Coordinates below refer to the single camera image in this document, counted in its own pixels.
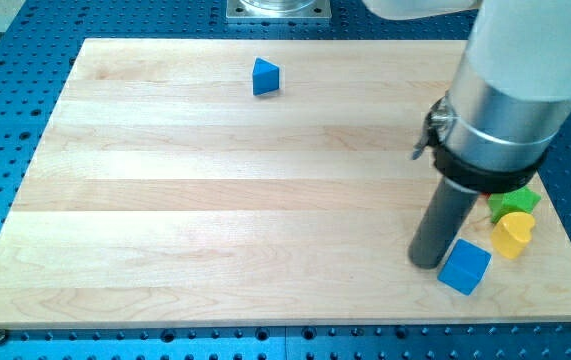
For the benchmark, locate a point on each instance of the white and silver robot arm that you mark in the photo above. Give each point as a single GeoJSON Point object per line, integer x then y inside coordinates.
{"type": "Point", "coordinates": [509, 96]}

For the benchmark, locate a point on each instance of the light wooden board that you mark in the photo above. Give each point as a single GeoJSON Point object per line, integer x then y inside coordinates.
{"type": "Point", "coordinates": [163, 193]}

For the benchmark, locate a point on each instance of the blue triangular prism block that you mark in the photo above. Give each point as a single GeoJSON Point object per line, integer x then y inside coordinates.
{"type": "Point", "coordinates": [265, 77]}

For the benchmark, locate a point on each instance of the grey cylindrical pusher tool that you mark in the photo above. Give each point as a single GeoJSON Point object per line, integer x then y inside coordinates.
{"type": "Point", "coordinates": [449, 207]}

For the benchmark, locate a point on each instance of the blue cube block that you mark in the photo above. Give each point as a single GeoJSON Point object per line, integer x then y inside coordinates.
{"type": "Point", "coordinates": [465, 267]}

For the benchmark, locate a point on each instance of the yellow heart block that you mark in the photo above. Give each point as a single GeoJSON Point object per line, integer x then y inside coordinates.
{"type": "Point", "coordinates": [512, 234]}

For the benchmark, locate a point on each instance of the green star block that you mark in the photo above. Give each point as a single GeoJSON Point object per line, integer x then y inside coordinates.
{"type": "Point", "coordinates": [521, 200]}

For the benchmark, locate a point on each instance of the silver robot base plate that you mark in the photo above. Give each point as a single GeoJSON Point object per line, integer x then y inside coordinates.
{"type": "Point", "coordinates": [278, 9]}

